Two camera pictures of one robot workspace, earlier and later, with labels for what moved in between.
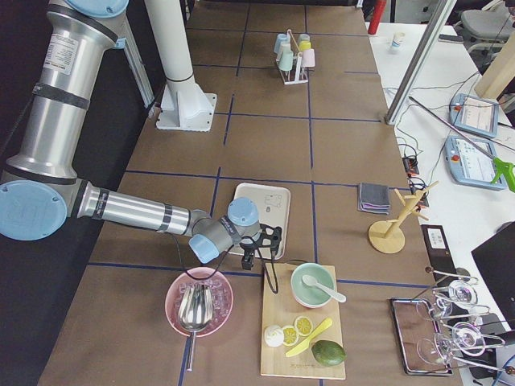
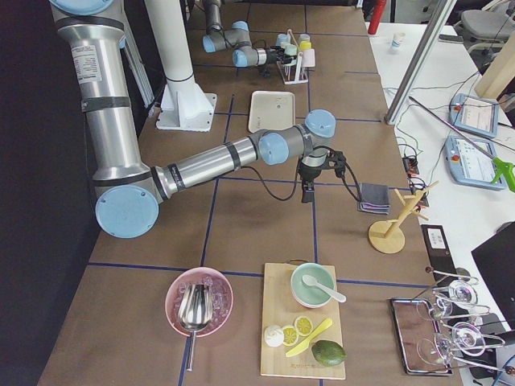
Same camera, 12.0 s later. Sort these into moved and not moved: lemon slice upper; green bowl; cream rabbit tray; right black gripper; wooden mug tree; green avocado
Moved: cream rabbit tray; right black gripper
Not moved: green avocado; green bowl; wooden mug tree; lemon slice upper
